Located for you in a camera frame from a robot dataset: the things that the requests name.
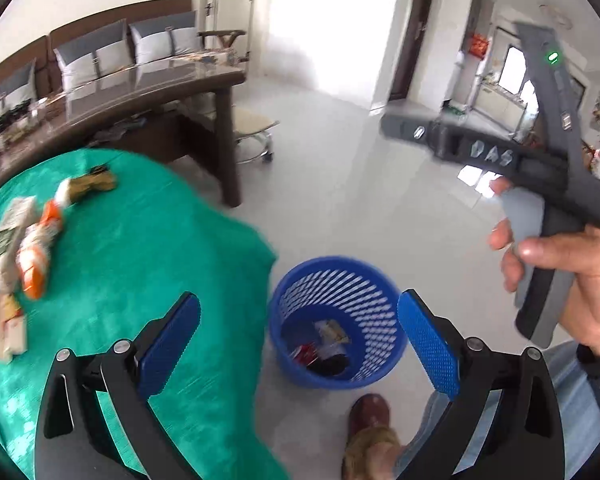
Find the orange white plastic wrapper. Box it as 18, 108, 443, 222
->
16, 200, 62, 300

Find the blue plastic waste basket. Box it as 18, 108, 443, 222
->
268, 256, 407, 390

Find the person's right hand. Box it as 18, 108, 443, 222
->
488, 175, 600, 359

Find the brown slipper foot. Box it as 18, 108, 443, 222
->
341, 393, 405, 479

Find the green patterned tablecloth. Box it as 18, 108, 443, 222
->
0, 150, 286, 479

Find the gold foil snack wrapper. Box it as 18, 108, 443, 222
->
54, 165, 117, 209

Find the beige rolling stool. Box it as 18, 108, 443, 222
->
232, 106, 279, 165

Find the dark wooden long table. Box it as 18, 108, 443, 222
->
0, 62, 246, 207

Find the left grey white pillow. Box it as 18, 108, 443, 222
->
0, 60, 38, 117

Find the right grey white pillow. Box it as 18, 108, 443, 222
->
129, 11, 202, 64

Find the brown sofa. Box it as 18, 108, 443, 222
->
0, 0, 246, 111

